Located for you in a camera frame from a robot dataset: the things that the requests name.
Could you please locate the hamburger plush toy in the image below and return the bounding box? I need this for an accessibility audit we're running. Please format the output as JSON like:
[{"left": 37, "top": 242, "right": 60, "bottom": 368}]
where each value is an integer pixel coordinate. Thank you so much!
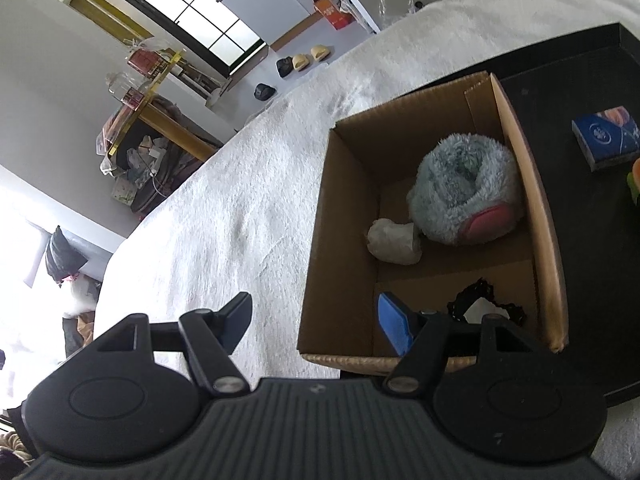
[{"left": 627, "top": 158, "right": 640, "bottom": 196}]

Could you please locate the white crumpled soft item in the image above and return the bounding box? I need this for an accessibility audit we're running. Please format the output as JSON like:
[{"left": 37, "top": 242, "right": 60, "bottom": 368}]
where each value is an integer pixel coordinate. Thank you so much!
[{"left": 367, "top": 218, "right": 422, "bottom": 266}]

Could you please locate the black lace fabric item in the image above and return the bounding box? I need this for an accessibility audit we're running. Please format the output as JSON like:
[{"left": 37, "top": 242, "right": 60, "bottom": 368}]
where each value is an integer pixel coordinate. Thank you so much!
[{"left": 447, "top": 278, "right": 527, "bottom": 327}]

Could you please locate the white fluffy blanket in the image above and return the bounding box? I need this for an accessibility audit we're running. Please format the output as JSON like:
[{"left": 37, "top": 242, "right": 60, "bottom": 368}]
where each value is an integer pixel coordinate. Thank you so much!
[{"left": 92, "top": 0, "right": 640, "bottom": 480}]

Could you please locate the brown cardboard box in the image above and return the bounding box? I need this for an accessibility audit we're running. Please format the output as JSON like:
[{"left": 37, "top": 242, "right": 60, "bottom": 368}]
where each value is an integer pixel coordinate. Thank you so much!
[{"left": 297, "top": 73, "right": 568, "bottom": 374}]

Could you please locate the dark cushion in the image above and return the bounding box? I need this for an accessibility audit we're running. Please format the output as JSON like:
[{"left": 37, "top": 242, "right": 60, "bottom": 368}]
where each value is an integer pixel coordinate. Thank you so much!
[{"left": 44, "top": 228, "right": 88, "bottom": 284}]

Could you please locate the black slipper left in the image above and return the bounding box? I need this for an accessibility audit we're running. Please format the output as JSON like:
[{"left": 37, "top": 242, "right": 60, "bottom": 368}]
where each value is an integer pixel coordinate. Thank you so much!
[{"left": 254, "top": 82, "right": 277, "bottom": 102}]

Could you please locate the black slipper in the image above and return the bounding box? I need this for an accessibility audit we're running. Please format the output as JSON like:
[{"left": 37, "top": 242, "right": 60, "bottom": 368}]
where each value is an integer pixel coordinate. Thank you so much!
[
  {"left": 276, "top": 56, "right": 294, "bottom": 79},
  {"left": 254, "top": 82, "right": 277, "bottom": 102}
]

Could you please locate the blue tissue pack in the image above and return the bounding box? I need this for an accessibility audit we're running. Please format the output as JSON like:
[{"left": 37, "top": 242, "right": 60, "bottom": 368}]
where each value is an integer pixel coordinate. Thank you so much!
[{"left": 572, "top": 106, "right": 639, "bottom": 171}]

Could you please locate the black slipper right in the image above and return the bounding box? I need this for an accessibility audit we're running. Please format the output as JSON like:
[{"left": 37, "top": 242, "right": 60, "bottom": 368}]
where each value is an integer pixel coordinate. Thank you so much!
[{"left": 276, "top": 56, "right": 294, "bottom": 79}]

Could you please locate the black tray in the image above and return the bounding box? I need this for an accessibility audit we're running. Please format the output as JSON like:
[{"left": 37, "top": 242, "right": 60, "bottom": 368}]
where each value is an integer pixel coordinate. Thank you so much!
[{"left": 425, "top": 24, "right": 639, "bottom": 406}]

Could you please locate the beige slipper left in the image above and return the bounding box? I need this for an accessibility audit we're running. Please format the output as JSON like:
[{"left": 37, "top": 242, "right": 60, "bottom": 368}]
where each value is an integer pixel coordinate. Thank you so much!
[{"left": 292, "top": 53, "right": 312, "bottom": 72}]

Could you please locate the beige slipper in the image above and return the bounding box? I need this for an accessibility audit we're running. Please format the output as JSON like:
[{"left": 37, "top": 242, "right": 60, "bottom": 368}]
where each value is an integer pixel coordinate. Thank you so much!
[
  {"left": 310, "top": 44, "right": 331, "bottom": 62},
  {"left": 292, "top": 53, "right": 312, "bottom": 72}
]

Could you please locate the beige slipper right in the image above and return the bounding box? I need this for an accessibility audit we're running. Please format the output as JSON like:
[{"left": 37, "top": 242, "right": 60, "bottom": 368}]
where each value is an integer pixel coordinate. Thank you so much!
[{"left": 310, "top": 44, "right": 331, "bottom": 62}]

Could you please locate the orange carton box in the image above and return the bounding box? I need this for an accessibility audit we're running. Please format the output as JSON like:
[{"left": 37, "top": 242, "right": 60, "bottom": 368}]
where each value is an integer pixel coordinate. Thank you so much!
[{"left": 311, "top": 0, "right": 355, "bottom": 30}]

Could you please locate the black-framed glass door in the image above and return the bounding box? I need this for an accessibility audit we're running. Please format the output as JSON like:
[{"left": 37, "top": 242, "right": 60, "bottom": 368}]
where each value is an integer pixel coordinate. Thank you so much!
[{"left": 125, "top": 0, "right": 267, "bottom": 77}]

